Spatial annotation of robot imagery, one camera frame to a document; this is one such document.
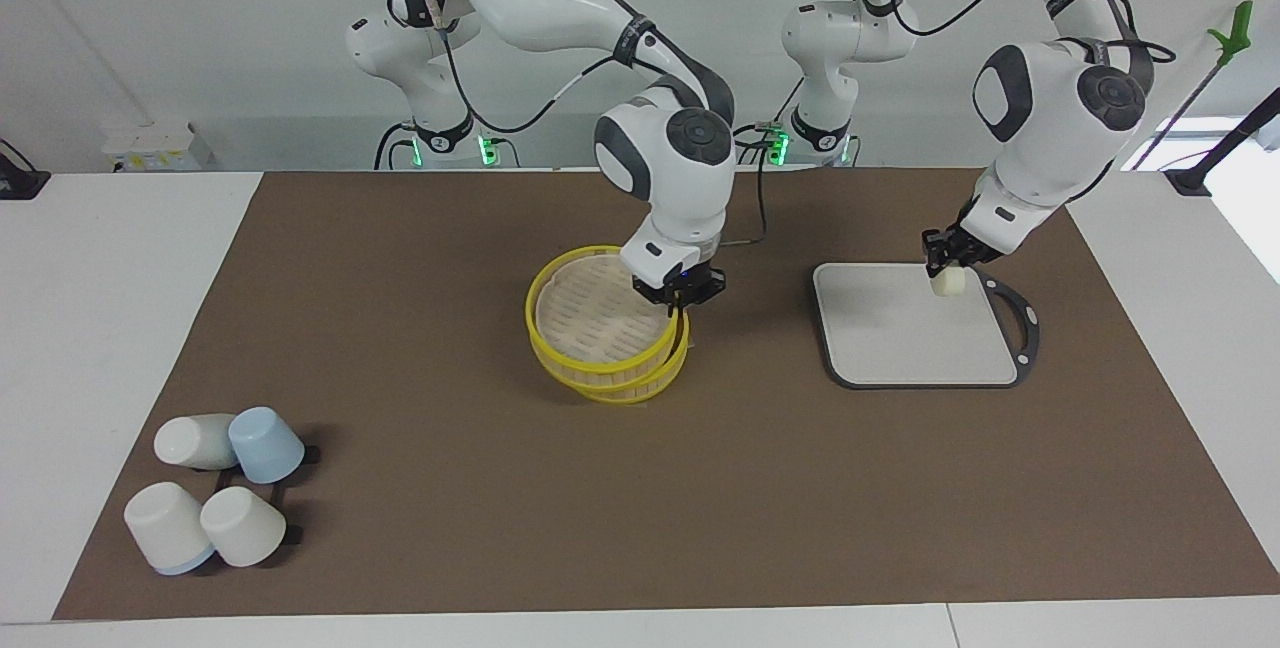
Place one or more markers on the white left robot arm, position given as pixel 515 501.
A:
pixel 1050 118

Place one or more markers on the black cup rack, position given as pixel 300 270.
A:
pixel 310 453

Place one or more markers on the white steamed bun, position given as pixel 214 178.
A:
pixel 948 283

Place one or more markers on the beige perforated steamer liner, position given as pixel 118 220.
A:
pixel 590 318

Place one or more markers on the white plastic cup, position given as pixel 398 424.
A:
pixel 190 440
pixel 243 528
pixel 165 523

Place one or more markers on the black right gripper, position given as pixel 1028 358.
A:
pixel 680 285

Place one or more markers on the white background box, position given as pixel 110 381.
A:
pixel 150 143

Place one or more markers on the grey cutting board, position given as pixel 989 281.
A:
pixel 900 338

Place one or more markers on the green tipped pole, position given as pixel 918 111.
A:
pixel 1238 28

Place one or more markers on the black stand with clamp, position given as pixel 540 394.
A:
pixel 1215 153

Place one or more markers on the black table clamp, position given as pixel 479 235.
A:
pixel 20 183

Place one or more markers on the yellow steamer base tier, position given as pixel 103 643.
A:
pixel 640 393

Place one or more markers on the yellow steamer lid tier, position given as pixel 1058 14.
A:
pixel 545 348

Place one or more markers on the brown table mat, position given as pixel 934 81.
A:
pixel 480 488

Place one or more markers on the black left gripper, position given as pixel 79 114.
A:
pixel 960 246

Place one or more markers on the light blue plastic cup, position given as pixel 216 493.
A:
pixel 265 443

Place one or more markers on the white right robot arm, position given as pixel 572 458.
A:
pixel 660 158

